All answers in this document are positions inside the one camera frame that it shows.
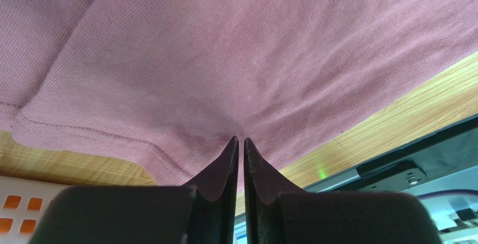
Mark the white plastic laundry basket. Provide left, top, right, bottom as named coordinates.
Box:
left=1, top=176, right=68, bottom=243

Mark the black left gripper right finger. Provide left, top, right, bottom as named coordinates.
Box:
left=243, top=139, right=440, bottom=243

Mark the dusty red t-shirt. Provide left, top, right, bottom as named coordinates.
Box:
left=1, top=0, right=477, bottom=185

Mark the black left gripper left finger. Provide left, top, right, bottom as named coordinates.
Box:
left=30, top=137, right=239, bottom=243

